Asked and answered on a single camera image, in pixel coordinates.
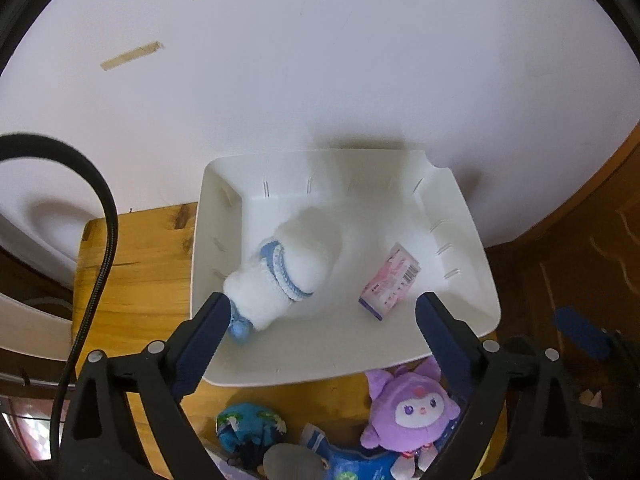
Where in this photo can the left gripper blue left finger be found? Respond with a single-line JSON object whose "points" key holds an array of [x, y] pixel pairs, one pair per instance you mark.
{"points": [[193, 344]]}

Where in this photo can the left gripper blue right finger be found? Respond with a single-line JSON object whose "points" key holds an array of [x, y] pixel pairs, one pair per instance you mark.
{"points": [[453, 344]]}

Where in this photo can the purple plush toy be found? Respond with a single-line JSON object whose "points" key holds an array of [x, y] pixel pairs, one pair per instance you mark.
{"points": [[410, 410]]}

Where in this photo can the pink tissue pack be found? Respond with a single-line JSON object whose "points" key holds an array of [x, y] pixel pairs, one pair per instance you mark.
{"points": [[391, 283]]}

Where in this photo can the white blue plush toy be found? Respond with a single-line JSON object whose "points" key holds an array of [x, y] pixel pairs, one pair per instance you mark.
{"points": [[283, 272]]}

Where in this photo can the blue Hiipapa wipes pack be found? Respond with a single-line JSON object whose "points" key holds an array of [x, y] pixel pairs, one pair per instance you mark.
{"points": [[347, 463]]}

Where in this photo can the blue green ball toy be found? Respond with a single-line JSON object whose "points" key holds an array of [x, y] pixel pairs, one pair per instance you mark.
{"points": [[249, 430]]}

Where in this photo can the grey plush mouse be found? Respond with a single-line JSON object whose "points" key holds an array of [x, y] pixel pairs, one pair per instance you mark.
{"points": [[286, 461]]}

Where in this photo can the white plastic storage bin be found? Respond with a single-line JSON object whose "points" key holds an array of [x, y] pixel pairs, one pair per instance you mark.
{"points": [[361, 203]]}

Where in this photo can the white curved chair back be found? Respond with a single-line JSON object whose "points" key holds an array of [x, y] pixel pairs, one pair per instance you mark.
{"points": [[36, 311]]}

